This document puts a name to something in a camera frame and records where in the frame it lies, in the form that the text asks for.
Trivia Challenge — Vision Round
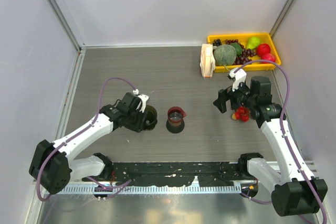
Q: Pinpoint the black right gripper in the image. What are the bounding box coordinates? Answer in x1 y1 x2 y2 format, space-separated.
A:
214 78 257 113

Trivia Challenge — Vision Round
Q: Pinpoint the dark green glass dripper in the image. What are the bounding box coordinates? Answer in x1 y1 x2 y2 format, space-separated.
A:
143 105 158 131

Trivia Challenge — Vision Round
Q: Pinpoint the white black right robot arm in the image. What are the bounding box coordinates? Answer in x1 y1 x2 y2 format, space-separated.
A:
213 76 328 217

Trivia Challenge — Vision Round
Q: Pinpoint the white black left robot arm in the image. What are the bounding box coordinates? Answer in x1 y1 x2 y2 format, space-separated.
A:
29 92 149 195

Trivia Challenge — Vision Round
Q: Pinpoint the orange white filter paper pack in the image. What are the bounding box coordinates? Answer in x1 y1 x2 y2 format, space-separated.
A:
199 44 215 78

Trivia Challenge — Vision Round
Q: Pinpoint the red black coffee server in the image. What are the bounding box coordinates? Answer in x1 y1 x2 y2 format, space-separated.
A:
166 106 186 134

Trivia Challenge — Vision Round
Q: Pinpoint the red yellow lychee bunch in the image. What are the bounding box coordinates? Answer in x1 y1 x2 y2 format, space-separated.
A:
232 106 250 122

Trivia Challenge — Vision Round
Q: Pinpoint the green netted melon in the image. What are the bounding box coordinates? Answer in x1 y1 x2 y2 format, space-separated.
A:
213 45 237 66

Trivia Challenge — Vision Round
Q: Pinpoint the dark red grape bunch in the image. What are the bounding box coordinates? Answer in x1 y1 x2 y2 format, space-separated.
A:
225 39 257 65

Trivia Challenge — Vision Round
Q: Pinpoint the black grape bunch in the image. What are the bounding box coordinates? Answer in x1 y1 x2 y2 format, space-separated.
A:
212 39 222 47

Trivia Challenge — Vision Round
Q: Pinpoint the red pink apple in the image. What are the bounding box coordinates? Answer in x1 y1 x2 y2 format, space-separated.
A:
260 53 276 62

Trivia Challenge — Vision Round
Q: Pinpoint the green pear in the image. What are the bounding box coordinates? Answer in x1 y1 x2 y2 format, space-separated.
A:
246 36 261 50

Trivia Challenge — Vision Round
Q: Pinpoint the yellow plastic fruit tray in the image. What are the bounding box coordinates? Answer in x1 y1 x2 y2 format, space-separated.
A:
207 33 282 73

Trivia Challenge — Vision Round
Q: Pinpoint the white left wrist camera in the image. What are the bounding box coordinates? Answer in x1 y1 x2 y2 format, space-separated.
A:
132 89 150 113

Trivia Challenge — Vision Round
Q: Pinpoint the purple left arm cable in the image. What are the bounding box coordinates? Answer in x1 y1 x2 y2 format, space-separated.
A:
36 77 139 202

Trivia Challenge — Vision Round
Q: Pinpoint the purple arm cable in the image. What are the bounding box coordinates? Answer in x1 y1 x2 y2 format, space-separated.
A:
36 77 139 202
235 60 328 224

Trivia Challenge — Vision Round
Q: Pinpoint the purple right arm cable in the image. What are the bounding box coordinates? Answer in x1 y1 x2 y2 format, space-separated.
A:
235 60 328 224

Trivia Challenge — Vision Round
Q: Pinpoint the white slotted cable duct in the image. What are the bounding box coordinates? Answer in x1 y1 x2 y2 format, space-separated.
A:
59 183 242 195

